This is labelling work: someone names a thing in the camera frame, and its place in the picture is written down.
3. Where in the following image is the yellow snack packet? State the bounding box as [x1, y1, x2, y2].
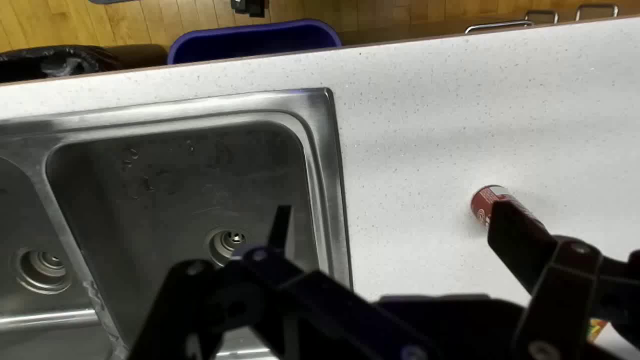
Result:
[585, 315, 610, 338]

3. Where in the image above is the small black box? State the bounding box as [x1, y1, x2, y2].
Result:
[227, 0, 268, 18]

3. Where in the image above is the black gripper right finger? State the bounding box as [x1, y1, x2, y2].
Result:
[486, 198, 640, 360]

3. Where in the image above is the round metal sink drain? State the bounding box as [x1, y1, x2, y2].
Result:
[206, 226, 249, 266]
[14, 245, 73, 296]

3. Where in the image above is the blue plastic bin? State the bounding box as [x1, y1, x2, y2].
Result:
[166, 18, 344, 65]

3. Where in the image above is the black trash bag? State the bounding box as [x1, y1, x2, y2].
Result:
[0, 42, 170, 86]

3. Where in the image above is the stainless steel double sink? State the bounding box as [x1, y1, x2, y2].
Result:
[0, 86, 353, 360]

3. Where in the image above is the red soda can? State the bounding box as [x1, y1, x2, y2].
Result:
[468, 184, 532, 226]

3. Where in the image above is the metal drawer handle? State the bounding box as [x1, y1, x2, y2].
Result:
[574, 1, 621, 21]
[463, 18, 536, 36]
[522, 8, 560, 25]

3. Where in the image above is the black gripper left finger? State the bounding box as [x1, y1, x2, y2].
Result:
[128, 203, 435, 360]

